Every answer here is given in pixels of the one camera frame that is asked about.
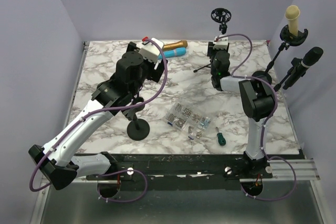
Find blue microphone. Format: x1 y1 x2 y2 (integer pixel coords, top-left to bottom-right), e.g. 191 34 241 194
164 47 186 58

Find gold microphone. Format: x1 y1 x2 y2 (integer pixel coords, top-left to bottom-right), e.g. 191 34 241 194
163 40 188 51

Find black tripod microphone stand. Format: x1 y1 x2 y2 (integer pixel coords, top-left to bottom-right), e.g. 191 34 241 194
193 8 232 73

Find black round-base clip stand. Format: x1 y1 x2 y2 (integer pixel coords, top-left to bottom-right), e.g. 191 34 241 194
122 105 150 141

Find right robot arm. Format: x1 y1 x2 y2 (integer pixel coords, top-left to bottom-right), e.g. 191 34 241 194
207 42 277 178

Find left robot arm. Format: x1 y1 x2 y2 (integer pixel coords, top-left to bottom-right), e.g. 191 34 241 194
28 37 167 191

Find cream microphone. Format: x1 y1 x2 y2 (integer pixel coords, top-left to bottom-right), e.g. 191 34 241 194
285 5 300 36

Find black microphone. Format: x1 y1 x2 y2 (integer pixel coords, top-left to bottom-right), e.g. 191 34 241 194
283 47 324 90

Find clear plastic screw box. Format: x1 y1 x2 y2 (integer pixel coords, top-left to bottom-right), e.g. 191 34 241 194
164 102 212 140

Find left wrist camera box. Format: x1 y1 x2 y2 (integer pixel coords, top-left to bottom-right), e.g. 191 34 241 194
139 37 164 63

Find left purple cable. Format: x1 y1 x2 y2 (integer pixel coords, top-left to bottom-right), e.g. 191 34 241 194
29 38 169 204

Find black shock-mount round-base stand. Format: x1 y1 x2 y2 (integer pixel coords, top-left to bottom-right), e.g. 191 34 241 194
252 25 309 84

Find green handled screwdriver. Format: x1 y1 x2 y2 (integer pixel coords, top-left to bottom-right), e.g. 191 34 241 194
215 127 226 146

